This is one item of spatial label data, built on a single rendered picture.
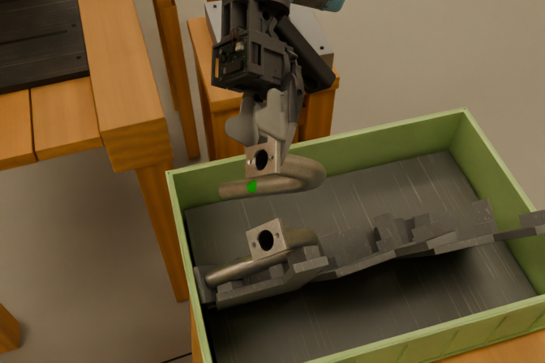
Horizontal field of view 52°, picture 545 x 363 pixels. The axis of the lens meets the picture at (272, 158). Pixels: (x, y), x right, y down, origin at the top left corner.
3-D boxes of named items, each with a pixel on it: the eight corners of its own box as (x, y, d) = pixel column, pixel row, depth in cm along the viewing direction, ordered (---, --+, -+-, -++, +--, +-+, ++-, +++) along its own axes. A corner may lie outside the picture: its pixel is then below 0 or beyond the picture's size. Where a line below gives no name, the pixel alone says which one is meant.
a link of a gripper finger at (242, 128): (213, 165, 69) (221, 91, 69) (250, 171, 73) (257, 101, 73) (229, 165, 66) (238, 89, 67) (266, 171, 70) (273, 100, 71)
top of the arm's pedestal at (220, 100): (300, 11, 157) (301, -1, 154) (339, 88, 138) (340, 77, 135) (188, 31, 152) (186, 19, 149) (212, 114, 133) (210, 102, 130)
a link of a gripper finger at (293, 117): (269, 129, 68) (263, 64, 71) (280, 131, 69) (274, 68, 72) (297, 117, 65) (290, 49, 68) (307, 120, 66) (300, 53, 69)
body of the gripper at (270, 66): (208, 91, 68) (212, 0, 71) (260, 105, 74) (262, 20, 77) (250, 76, 63) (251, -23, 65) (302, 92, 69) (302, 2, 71)
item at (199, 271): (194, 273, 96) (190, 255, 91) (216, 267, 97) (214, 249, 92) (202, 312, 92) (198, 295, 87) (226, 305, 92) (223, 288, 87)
